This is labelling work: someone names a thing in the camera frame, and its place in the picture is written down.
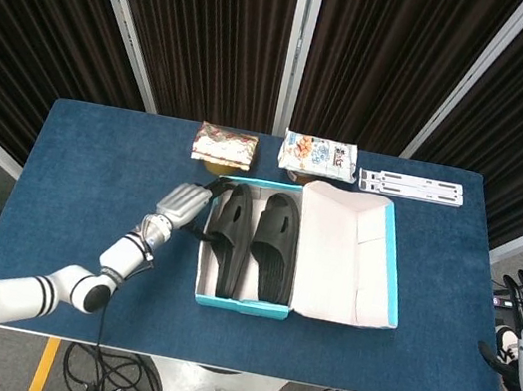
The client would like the black rubber slipper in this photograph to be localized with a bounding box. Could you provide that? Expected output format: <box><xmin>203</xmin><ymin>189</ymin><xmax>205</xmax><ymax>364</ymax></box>
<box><xmin>193</xmin><ymin>177</ymin><xmax>260</xmax><ymax>302</ymax></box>
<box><xmin>239</xmin><ymin>188</ymin><xmax>309</xmax><ymax>308</ymax></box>

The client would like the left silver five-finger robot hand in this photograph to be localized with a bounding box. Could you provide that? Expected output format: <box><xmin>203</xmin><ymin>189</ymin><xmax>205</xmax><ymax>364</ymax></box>
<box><xmin>151</xmin><ymin>166</ymin><xmax>240</xmax><ymax>247</ymax></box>

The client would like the red floral snack pack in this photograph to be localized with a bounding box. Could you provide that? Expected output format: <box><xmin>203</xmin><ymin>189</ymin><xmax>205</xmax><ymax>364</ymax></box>
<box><xmin>189</xmin><ymin>119</ymin><xmax>260</xmax><ymax>172</ymax></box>

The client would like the teal white shoe box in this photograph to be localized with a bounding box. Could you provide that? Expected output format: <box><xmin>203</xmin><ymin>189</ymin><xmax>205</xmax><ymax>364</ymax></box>
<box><xmin>191</xmin><ymin>162</ymin><xmax>422</xmax><ymax>342</ymax></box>

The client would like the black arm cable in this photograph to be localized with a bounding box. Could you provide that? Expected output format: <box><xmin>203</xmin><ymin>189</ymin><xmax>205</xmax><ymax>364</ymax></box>
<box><xmin>92</xmin><ymin>234</ymin><xmax>157</xmax><ymax>363</ymax></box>

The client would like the white folding laptop stand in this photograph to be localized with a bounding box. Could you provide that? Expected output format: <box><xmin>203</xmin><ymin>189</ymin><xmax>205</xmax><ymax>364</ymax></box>
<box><xmin>355</xmin><ymin>166</ymin><xmax>468</xmax><ymax>210</ymax></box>

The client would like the black power strip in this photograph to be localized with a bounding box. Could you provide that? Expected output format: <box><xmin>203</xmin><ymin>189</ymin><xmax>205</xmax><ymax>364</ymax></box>
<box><xmin>489</xmin><ymin>294</ymin><xmax>514</xmax><ymax>312</ymax></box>

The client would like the black floor cable bundle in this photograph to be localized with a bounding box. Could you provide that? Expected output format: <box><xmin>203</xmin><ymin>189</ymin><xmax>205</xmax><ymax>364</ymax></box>
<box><xmin>54</xmin><ymin>340</ymin><xmax>174</xmax><ymax>391</ymax></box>

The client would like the white partition frame post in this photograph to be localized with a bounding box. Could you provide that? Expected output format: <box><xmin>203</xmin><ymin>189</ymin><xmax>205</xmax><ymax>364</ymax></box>
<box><xmin>398</xmin><ymin>0</ymin><xmax>523</xmax><ymax>180</ymax></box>
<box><xmin>54</xmin><ymin>0</ymin><xmax>179</xmax><ymax>115</ymax></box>
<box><xmin>271</xmin><ymin>0</ymin><xmax>326</xmax><ymax>141</ymax></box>

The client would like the yellow floor tape strip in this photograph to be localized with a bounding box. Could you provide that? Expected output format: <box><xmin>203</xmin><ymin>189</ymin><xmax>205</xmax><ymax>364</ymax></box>
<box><xmin>26</xmin><ymin>335</ymin><xmax>63</xmax><ymax>391</ymax></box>

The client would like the yellow cup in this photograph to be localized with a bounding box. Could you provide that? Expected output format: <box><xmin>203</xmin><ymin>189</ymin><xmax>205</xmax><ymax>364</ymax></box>
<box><xmin>200</xmin><ymin>158</ymin><xmax>236</xmax><ymax>179</ymax></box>

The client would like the white blue snack bag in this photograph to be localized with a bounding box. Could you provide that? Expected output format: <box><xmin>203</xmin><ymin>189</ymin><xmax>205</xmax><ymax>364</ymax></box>
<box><xmin>275</xmin><ymin>127</ymin><xmax>363</xmax><ymax>183</ymax></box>

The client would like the white black sneaker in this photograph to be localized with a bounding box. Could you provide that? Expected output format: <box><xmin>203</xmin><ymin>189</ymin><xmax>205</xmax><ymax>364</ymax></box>
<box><xmin>483</xmin><ymin>325</ymin><xmax>523</xmax><ymax>391</ymax></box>

